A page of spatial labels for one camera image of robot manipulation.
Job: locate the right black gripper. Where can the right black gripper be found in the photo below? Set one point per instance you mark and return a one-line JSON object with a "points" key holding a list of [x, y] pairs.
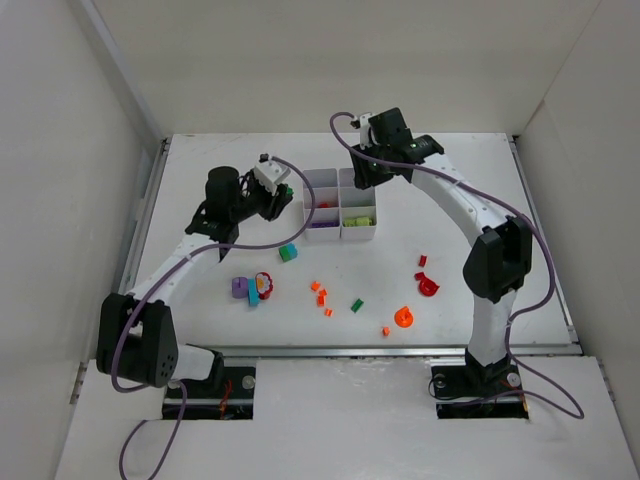
{"points": [[366, 171]]}

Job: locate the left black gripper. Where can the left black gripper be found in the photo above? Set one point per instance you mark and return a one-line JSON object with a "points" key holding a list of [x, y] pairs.
{"points": [[273, 204]]}

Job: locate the purple lego stack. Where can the purple lego stack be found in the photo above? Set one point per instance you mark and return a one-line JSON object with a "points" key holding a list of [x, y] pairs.
{"points": [[325, 224]]}

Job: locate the small orange lego pair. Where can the small orange lego pair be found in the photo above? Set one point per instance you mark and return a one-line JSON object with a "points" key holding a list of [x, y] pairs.
{"points": [[317, 288]]}

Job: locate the orange round lego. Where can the orange round lego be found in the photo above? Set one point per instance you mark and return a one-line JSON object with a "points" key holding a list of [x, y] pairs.
{"points": [[404, 317]]}

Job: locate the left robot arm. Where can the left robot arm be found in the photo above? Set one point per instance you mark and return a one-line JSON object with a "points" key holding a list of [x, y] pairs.
{"points": [[138, 346]]}

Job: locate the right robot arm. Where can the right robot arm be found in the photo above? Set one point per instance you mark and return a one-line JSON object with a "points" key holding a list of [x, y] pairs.
{"points": [[501, 244]]}

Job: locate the right white divided container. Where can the right white divided container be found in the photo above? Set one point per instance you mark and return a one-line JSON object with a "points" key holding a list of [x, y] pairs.
{"points": [[354, 202]]}

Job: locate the white divided container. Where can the white divided container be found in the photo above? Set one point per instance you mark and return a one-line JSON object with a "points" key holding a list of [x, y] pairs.
{"points": [[324, 183], [354, 202]]}

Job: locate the left white divided container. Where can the left white divided container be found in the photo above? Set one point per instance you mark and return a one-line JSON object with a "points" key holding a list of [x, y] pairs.
{"points": [[324, 183]]}

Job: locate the red flower lego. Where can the red flower lego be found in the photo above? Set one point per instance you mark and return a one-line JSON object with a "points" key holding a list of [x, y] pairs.
{"points": [[264, 285]]}

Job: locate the purple arch lego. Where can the purple arch lego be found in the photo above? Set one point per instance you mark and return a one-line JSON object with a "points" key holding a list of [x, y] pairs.
{"points": [[239, 287]]}

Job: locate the teal lego brick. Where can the teal lego brick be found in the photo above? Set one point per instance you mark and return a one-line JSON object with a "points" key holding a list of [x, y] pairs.
{"points": [[253, 294]]}

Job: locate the small green lego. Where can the small green lego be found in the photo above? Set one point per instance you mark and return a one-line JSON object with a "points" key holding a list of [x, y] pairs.
{"points": [[356, 305]]}

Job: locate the red round lego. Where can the red round lego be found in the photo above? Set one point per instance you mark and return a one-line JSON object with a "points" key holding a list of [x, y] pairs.
{"points": [[426, 286]]}

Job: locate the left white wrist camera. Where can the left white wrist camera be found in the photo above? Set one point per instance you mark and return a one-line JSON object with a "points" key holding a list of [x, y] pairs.
{"points": [[269, 173]]}

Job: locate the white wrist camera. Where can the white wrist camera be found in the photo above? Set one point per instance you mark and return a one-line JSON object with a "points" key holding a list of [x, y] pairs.
{"points": [[269, 173], [362, 124]]}

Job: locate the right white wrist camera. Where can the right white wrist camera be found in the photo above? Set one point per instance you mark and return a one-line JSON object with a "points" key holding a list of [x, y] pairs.
{"points": [[362, 124]]}

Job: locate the aluminium rail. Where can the aluminium rail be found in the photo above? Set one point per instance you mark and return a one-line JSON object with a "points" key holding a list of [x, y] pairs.
{"points": [[378, 352]]}

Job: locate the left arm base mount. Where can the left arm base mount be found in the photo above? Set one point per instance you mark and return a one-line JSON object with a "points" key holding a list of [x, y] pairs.
{"points": [[226, 395]]}

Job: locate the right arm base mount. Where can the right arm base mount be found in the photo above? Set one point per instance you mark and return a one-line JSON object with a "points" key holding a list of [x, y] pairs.
{"points": [[461, 394]]}

